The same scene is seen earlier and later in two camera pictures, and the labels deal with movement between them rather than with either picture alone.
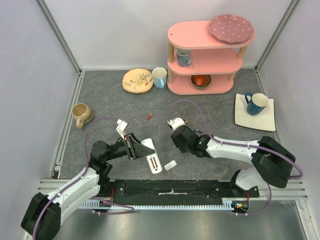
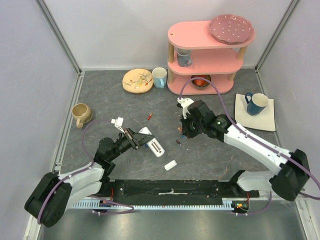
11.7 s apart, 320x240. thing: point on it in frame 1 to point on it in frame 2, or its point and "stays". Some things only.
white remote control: x=152 y=160 to x=153 y=144
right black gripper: x=179 y=139 to x=186 y=128
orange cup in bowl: x=200 y=80 stays
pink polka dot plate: x=231 y=29 stays
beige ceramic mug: x=82 y=113 stays
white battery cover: x=170 y=165 stays
